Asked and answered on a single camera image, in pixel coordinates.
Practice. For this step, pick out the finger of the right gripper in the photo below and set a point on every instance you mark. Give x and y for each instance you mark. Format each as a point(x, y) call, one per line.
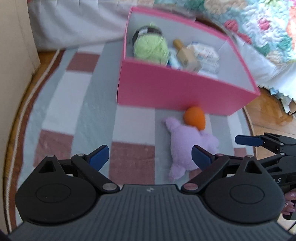
point(248, 140)

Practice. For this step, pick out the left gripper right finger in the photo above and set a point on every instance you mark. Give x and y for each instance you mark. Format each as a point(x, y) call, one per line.
point(210, 165)

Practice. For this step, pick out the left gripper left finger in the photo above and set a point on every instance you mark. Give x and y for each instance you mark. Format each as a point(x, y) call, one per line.
point(89, 165)

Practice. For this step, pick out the blue white tissue pack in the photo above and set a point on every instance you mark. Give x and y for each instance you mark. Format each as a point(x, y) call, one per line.
point(173, 60)

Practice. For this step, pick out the wooden stamp bottle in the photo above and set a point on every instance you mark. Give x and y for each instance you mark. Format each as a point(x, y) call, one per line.
point(186, 57)

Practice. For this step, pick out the right hand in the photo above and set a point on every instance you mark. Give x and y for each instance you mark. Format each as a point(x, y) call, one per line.
point(289, 206)

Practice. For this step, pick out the purple plush toy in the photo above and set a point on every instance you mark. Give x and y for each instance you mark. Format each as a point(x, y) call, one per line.
point(183, 139)

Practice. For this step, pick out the torn paper scraps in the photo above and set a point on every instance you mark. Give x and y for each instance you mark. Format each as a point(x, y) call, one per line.
point(287, 102)

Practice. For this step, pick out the orange makeup sponge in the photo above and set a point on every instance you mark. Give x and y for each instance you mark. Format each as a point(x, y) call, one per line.
point(194, 116)

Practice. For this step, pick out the striped oval rug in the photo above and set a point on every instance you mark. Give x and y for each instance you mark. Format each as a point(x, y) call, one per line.
point(72, 108)

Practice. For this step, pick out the white orange medicine box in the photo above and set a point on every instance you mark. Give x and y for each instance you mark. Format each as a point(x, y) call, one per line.
point(206, 55)

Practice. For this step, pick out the pink cardboard box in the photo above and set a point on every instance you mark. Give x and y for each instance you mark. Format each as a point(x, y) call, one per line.
point(155, 86)

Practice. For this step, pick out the floral quilt bedspread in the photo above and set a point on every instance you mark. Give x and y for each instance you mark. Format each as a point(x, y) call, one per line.
point(267, 26)

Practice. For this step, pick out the green yarn ball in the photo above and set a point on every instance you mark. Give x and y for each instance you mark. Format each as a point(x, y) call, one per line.
point(150, 45)

